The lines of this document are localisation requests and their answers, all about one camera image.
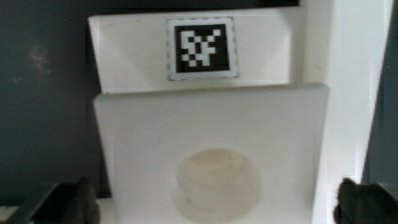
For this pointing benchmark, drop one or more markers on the white right wall rail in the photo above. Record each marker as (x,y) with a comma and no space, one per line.
(347,30)

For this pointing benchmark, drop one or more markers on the white lamp base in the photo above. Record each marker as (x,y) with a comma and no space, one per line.
(210,116)

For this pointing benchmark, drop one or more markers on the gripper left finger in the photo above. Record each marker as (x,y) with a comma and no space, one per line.
(60,205)

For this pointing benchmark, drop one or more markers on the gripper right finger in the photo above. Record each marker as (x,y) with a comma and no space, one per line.
(366,203)

